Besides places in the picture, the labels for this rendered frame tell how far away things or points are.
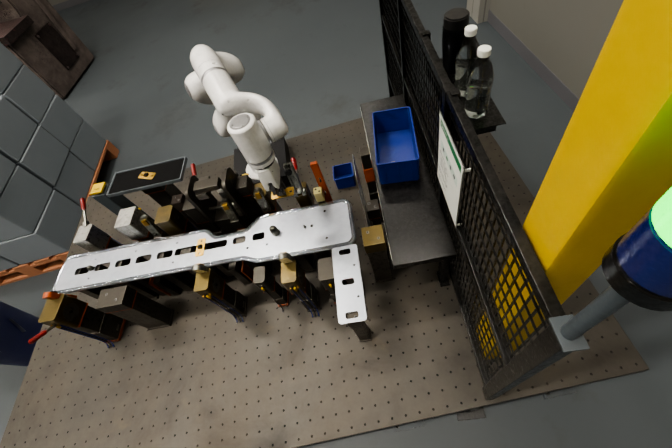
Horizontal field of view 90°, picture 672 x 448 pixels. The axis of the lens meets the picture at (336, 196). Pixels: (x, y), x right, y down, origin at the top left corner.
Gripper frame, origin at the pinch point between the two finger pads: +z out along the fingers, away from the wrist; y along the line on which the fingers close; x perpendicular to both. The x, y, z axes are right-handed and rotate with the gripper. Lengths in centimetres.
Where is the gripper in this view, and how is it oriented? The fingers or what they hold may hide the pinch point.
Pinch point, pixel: (280, 188)
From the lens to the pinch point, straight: 119.2
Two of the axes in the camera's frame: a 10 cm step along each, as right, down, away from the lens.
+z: 2.2, 5.7, 7.9
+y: 0.9, 8.0, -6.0
